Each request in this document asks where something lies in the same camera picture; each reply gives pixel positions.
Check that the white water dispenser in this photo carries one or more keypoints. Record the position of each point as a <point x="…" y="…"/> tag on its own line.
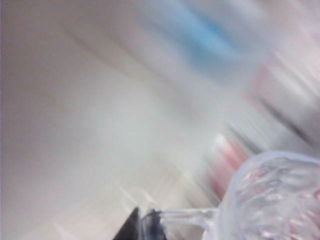
<point x="75" y="100"/>

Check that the blue collared white tap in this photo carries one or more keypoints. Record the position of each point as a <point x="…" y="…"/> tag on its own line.
<point x="200" y="35"/>

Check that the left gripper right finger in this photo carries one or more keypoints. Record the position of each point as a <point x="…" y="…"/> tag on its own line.
<point x="153" y="230"/>

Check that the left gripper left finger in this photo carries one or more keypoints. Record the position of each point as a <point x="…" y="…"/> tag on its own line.
<point x="130" y="230"/>

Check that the clear dimpled plastic mug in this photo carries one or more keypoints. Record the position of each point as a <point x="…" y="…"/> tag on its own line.
<point x="275" y="200"/>

